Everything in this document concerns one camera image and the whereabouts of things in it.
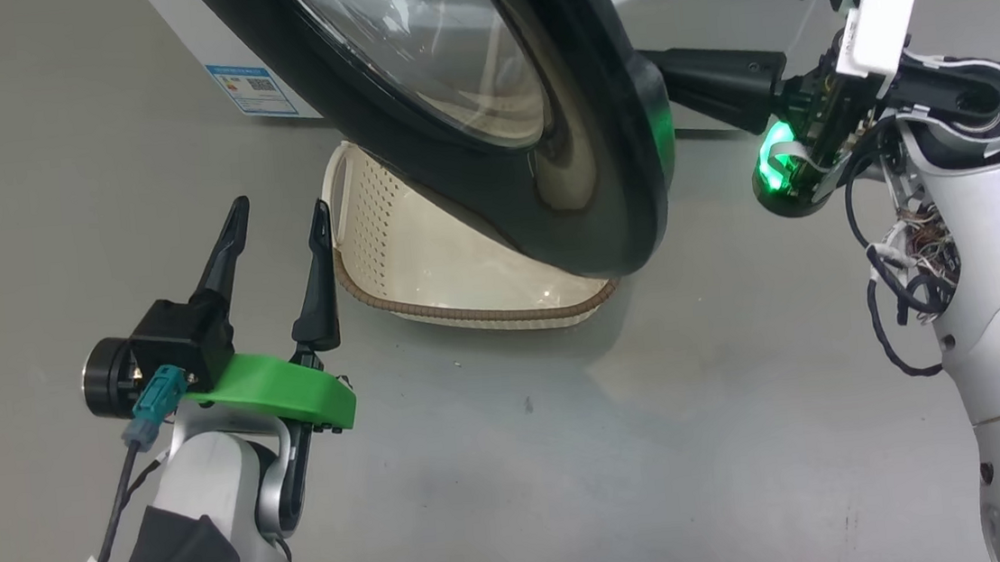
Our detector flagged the blue white energy label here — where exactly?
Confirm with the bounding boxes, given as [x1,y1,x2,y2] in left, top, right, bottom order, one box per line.
[205,57,301,124]

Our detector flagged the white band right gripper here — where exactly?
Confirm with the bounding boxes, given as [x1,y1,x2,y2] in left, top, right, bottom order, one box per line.
[634,0,952,231]

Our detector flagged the black glass washing machine door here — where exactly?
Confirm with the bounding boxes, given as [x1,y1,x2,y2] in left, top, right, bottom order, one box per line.
[190,0,688,314]

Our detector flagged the beige perforated laundry basket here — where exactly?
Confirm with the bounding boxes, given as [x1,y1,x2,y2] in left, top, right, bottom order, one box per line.
[316,118,624,349]

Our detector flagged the teal plug left camera cable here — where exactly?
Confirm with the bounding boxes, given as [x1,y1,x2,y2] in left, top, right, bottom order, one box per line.
[47,362,215,562]

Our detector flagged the white washing machine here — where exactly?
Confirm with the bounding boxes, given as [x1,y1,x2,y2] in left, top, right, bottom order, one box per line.
[139,0,741,136]

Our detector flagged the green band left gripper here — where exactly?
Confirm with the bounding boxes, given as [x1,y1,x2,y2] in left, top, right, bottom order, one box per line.
[67,187,360,455]

